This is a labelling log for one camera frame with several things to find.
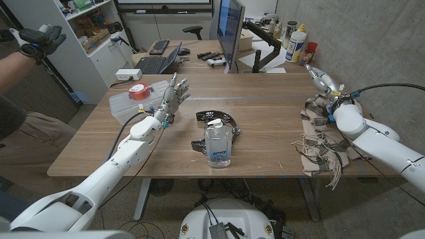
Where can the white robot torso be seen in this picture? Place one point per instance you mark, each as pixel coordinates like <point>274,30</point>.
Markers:
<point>66,235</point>

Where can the jar with black lid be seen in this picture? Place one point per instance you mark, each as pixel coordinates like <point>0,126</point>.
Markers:
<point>289,31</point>

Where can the white game controller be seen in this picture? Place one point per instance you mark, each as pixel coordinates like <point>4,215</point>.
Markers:
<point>217,62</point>

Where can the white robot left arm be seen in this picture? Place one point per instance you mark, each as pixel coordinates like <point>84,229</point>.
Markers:
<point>116,166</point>

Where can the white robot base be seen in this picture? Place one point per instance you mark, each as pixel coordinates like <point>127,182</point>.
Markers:
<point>225,215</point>

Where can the person's seated body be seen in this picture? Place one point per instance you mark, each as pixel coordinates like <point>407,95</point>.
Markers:
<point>33,146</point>

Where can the white shelf cabinet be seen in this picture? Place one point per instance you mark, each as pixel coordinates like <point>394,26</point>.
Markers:
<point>99,63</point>

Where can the black computer monitor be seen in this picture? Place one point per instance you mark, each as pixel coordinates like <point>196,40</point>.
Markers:
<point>229,31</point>

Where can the black remote control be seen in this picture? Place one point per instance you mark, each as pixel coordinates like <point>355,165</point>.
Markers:
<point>207,55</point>

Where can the small cardboard box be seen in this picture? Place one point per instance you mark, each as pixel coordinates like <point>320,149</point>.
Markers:
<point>246,40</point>

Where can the black office chair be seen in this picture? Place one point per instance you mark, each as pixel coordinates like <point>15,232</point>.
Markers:
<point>193,30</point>

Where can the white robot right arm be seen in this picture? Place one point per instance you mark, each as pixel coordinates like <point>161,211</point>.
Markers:
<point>378,142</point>

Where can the black laptop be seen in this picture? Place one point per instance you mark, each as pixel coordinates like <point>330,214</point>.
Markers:
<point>156,63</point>

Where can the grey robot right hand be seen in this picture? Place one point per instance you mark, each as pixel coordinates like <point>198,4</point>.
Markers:
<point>323,82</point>

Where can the white paper sheet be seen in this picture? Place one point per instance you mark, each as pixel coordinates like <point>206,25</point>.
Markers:
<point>249,59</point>

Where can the beige plaid fringed scarf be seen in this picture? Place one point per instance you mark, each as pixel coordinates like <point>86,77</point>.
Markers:
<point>318,146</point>

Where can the transparent plastic container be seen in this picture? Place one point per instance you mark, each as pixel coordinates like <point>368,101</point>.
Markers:
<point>123,106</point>

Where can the clear hand sanitizer pump bottle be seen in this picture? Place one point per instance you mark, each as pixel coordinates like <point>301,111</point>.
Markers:
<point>218,146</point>

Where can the black keyboard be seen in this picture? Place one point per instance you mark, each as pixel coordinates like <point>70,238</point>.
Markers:
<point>159,47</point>

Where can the red tape roll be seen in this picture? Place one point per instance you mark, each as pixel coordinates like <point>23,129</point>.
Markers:
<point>139,92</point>

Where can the person's bare forearm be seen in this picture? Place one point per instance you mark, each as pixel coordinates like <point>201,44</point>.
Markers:
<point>13,71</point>

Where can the yellow cap bottle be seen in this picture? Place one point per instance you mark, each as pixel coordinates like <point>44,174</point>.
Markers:
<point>301,28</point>

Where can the black computer mouse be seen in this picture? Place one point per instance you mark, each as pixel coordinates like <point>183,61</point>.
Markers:
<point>184,51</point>

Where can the person's black gloved hand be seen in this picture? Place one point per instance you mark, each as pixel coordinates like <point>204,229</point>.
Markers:
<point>41,40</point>

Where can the white wipes canister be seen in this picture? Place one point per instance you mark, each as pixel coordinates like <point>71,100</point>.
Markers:
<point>295,46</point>

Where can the white power strip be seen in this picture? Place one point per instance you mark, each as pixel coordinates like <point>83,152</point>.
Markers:
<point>129,74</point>

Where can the black tambourine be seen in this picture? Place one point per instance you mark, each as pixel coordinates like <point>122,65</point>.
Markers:
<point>229,121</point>

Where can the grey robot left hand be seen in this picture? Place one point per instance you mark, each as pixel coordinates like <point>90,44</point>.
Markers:
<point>171,99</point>

